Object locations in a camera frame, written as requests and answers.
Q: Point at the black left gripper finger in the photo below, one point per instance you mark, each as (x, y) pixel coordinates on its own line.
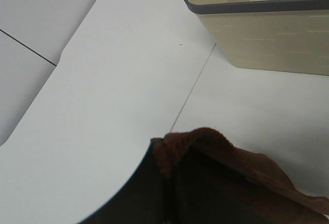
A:
(139, 200)

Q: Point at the brown towel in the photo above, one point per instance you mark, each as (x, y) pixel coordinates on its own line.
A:
(206, 179)

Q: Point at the beige storage bin grey rim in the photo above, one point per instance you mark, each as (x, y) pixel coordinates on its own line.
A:
(279, 35)

